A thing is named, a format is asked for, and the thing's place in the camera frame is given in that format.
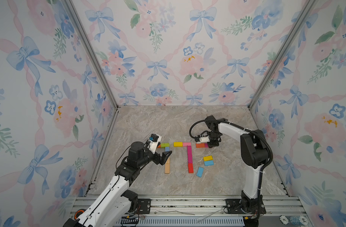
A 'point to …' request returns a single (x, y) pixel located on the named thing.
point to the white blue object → (299, 220)
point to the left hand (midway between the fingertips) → (165, 147)
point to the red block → (190, 168)
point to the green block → (163, 145)
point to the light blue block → (167, 149)
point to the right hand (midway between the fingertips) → (212, 141)
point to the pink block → (186, 144)
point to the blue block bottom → (200, 171)
